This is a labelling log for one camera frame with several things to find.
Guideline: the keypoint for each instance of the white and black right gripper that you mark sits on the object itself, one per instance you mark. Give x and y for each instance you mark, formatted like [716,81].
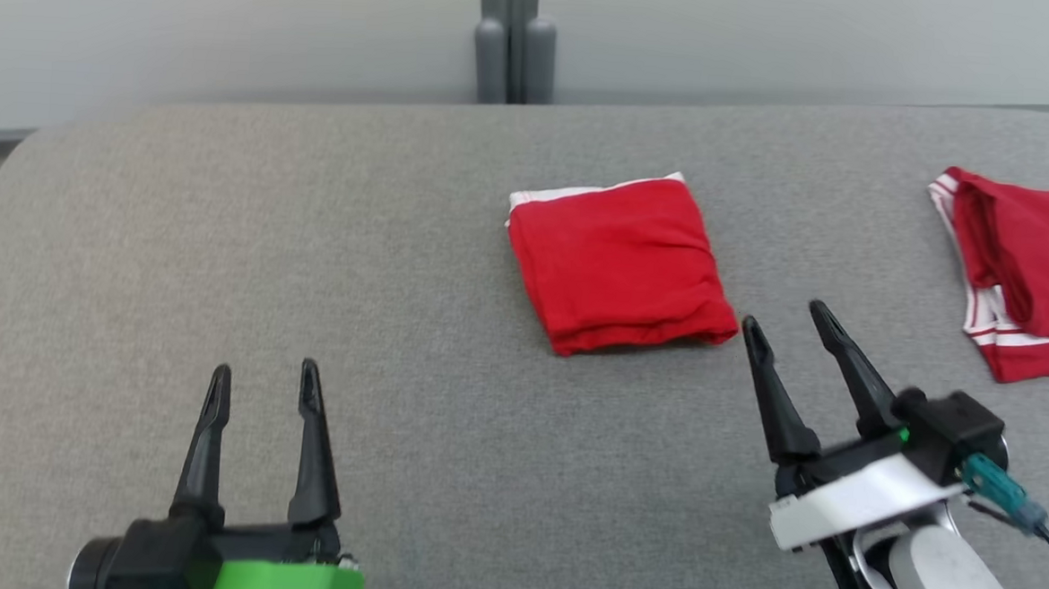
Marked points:
[864,496]

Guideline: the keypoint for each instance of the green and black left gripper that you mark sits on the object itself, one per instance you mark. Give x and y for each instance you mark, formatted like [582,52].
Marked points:
[286,569]

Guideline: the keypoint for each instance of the red and white jersey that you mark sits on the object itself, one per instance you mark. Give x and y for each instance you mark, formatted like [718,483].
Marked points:
[620,264]

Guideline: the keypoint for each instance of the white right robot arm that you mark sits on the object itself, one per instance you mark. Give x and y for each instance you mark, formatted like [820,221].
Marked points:
[949,586]

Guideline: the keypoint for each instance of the red garment with white stripes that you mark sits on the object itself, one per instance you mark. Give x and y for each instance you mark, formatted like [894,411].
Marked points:
[1038,267]

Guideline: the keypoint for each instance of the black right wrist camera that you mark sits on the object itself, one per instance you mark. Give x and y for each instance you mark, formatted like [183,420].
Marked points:
[953,429]

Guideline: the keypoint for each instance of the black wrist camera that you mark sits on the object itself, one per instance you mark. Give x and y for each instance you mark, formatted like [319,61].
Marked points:
[142,562]
[953,429]

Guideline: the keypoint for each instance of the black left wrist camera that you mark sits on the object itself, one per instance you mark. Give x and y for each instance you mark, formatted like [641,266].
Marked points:
[142,562]

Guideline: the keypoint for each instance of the grey metal post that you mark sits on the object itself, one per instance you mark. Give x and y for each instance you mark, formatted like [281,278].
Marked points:
[515,52]

